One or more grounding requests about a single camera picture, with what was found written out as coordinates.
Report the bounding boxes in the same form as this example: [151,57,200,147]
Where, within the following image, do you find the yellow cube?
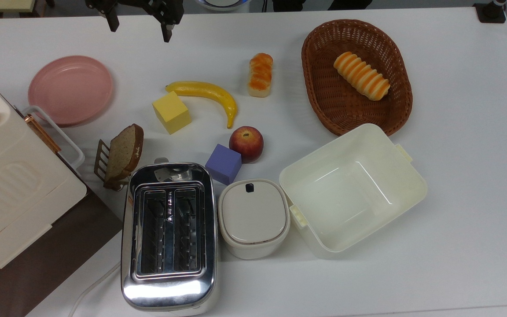
[152,91,192,135]

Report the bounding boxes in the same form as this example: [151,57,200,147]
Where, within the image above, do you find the chrome and cream toaster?
[121,158,219,314]

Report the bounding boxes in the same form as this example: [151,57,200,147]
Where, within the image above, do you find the cream toy cabinet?
[0,65,88,289]

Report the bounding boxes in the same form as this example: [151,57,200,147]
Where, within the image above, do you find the brown wicker basket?
[301,19,413,137]

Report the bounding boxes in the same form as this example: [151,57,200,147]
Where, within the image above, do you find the pink plate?
[28,55,114,127]

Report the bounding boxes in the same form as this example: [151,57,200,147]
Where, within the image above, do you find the striped bread roll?
[333,51,391,102]

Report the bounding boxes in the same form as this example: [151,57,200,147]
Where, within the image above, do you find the white open plastic box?
[279,123,428,259]

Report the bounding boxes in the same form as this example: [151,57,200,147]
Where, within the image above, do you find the yellow banana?
[165,81,239,129]

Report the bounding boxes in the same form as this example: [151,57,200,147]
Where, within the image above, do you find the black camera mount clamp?
[475,0,507,24]

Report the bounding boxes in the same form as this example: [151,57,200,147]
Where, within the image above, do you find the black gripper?
[85,0,184,43]

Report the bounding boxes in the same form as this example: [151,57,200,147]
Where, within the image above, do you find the purple cube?
[205,144,242,186]

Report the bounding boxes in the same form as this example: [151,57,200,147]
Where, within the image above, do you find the black robot mount base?
[273,0,368,12]

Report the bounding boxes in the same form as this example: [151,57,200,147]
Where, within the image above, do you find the brown bread slice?
[104,123,144,184]

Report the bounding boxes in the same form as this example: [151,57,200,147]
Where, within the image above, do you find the white toaster power cable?
[68,262,122,317]

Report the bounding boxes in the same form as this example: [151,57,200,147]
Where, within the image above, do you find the small white lidded bin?
[217,178,291,260]

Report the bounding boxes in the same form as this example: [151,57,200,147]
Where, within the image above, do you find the orange glazed bread loaf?
[247,53,274,98]

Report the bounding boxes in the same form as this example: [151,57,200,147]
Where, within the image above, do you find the red apple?
[229,126,265,164]

